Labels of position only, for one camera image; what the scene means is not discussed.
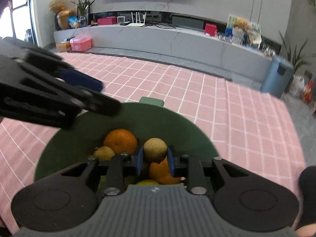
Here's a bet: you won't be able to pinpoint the brown longan front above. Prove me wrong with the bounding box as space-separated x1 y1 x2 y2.
93 146 115 162

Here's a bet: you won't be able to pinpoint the orange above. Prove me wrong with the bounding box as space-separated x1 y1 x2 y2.
149 157 181 185
103 129 138 155

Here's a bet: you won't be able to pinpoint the red box on shelf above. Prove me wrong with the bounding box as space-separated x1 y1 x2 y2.
205 23 217 36

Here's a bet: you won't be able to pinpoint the white wifi router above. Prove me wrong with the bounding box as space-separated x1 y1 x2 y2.
127 12 147 27

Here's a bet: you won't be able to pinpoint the green colander bowl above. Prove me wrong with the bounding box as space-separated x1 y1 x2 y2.
34 102 218 181

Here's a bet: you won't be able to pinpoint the gold vase dried flowers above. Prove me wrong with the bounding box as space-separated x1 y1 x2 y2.
49 0 74 29

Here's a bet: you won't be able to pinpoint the teddy bear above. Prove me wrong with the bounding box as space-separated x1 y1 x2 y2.
232 18 250 39

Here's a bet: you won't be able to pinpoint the black sock foot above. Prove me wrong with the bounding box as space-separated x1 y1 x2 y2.
297 166 315 229

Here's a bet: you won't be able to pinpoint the pink checkered tablecloth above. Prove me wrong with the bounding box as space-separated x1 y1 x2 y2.
1 53 305 232

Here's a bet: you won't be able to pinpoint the brown longan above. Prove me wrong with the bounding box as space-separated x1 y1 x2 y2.
143 137 168 163
93 146 115 162

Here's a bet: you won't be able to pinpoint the pink storage box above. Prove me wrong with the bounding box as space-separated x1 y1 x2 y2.
70 35 92 52

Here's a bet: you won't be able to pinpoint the potted green plant right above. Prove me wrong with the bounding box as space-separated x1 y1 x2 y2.
278 31 315 73

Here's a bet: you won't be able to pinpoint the yellow-green mango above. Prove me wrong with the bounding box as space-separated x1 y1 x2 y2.
137 179 160 186

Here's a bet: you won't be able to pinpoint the marble tv console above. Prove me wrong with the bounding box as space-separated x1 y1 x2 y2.
54 25 271 82

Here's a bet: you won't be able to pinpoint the magenta flat box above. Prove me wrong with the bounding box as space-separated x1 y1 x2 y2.
98 16 117 26

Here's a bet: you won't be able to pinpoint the blue-grey trash bin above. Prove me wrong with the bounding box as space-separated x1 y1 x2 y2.
260 56 294 99

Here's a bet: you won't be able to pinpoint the potted plant glass vase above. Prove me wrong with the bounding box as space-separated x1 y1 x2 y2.
72 0 95 27

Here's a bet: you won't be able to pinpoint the orange cardboard box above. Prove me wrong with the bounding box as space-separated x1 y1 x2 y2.
56 42 71 53

